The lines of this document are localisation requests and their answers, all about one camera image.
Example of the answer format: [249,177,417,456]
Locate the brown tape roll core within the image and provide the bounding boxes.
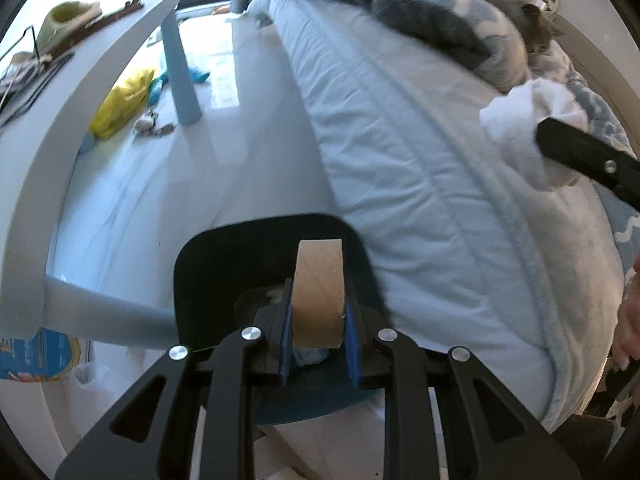
[291,238,346,349]

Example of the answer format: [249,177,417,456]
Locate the white balled sock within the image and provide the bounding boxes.
[480,78,588,191]

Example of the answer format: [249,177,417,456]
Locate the black trash bin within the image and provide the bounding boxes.
[174,214,385,426]

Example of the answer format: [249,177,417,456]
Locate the person's right hand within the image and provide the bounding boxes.
[612,257,640,370]

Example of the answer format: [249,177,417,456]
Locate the blue white fleece blanket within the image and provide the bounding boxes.
[259,0,640,286]

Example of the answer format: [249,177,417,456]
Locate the grey bed mattress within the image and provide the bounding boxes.
[248,0,624,429]

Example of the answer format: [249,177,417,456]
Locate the grey cat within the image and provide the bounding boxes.
[485,0,563,55]

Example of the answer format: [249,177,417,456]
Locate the blue printed box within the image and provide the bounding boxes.
[0,328,81,382]

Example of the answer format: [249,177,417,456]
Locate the small toy on floor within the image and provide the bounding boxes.
[134,110,176,138]

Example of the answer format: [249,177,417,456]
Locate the yellow plastic bag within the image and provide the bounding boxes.
[89,68,155,141]

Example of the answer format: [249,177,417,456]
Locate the light blue bench table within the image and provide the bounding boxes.
[1,0,202,349]

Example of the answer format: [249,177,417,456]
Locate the teal cloth on floor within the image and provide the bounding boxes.
[147,54,212,106]

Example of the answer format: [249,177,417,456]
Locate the brown wooden sticks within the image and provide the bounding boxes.
[46,0,144,58]

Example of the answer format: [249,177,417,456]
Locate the pale green slipper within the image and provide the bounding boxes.
[36,1,102,53]

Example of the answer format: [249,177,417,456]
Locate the black wire stand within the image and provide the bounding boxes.
[1,25,74,129]

